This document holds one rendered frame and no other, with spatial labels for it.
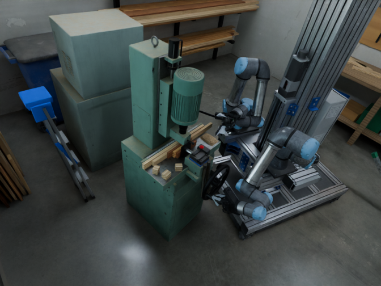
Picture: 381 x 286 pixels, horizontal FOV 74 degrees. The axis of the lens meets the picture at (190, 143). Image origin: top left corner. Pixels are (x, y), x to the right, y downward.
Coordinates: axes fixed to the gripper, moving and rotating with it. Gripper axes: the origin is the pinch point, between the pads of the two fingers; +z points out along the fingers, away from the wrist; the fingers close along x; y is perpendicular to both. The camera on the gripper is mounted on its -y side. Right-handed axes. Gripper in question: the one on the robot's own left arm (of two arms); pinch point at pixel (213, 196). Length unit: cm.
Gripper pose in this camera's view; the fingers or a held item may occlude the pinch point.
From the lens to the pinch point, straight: 166.7
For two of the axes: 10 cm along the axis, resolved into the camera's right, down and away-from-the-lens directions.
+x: 6.8, -4.1, 6.1
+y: 2.4, 9.1, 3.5
